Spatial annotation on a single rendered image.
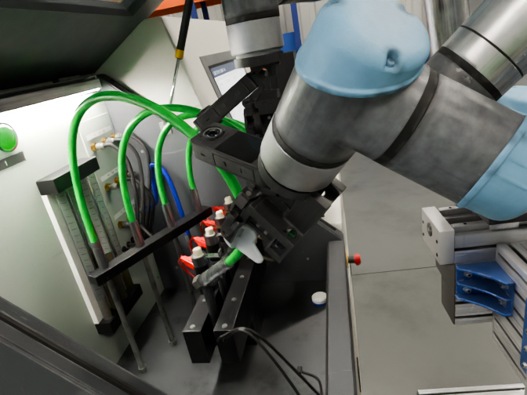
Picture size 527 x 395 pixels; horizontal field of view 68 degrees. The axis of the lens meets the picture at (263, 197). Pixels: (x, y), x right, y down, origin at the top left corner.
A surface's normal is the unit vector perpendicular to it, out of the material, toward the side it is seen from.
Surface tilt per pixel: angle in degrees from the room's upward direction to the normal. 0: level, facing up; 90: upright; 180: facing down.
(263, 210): 45
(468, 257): 90
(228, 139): 20
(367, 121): 101
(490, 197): 112
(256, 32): 89
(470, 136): 72
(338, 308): 0
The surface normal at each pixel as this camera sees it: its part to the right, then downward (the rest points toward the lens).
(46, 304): 0.97, -0.10
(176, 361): -0.17, -0.92
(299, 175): -0.21, 0.82
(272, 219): 0.26, -0.48
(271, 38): 0.60, 0.20
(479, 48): -0.50, 0.11
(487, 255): -0.07, 0.38
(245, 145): -0.13, -0.74
